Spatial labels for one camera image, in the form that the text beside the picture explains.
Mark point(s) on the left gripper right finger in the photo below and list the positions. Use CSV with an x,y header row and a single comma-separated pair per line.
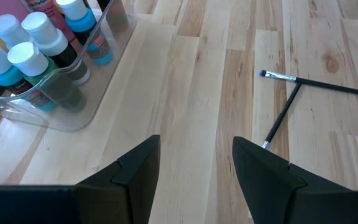
x,y
266,186

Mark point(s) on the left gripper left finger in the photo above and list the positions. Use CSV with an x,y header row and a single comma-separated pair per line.
x,y
126,189

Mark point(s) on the small sap green paint bottle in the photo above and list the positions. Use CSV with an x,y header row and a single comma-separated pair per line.
x,y
30,59

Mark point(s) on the large pink paint bottle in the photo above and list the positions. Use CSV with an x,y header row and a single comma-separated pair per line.
x,y
50,14
2,7

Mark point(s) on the clear plastic bin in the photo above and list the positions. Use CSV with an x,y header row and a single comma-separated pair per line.
x,y
104,77

